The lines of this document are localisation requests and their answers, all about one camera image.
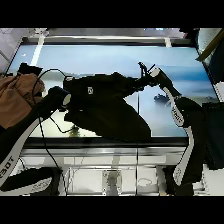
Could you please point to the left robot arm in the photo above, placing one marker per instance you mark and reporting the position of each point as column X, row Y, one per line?
column 18, row 138

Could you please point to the black garment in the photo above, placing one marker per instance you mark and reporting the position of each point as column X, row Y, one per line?
column 106, row 110
column 215, row 133
column 29, row 69

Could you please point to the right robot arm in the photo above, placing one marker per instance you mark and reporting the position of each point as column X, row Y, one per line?
column 196, row 133

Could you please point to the brown garment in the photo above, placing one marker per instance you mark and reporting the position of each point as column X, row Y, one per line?
column 16, row 100

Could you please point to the silver frame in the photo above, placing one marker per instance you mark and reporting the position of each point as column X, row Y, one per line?
column 111, row 181

